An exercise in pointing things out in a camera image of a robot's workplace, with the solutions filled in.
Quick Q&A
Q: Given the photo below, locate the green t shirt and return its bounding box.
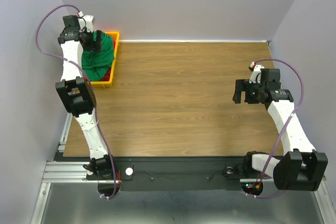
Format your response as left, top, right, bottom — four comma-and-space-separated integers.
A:
81, 33, 115, 82

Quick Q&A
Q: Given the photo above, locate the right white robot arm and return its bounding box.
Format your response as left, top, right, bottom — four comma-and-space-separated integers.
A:
233, 65, 328, 191

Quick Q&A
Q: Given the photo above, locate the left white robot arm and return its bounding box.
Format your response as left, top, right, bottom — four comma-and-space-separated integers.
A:
55, 12, 117, 179

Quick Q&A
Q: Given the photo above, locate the yellow plastic bin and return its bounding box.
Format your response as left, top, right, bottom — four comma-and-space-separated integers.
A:
91, 31, 120, 88

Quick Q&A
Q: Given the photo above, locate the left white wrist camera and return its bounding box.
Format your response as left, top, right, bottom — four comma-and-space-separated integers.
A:
78, 12, 94, 33

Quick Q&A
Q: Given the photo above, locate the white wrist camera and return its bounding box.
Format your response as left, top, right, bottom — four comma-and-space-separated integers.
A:
249, 61, 264, 84
78, 12, 94, 33

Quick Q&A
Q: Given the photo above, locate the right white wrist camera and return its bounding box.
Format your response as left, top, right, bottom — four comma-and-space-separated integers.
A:
249, 61, 264, 84

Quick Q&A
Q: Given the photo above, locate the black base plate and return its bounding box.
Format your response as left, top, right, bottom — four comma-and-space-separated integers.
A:
55, 155, 259, 195

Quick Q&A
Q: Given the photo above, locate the aluminium frame rail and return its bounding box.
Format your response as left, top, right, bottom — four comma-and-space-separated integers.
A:
30, 113, 91, 224

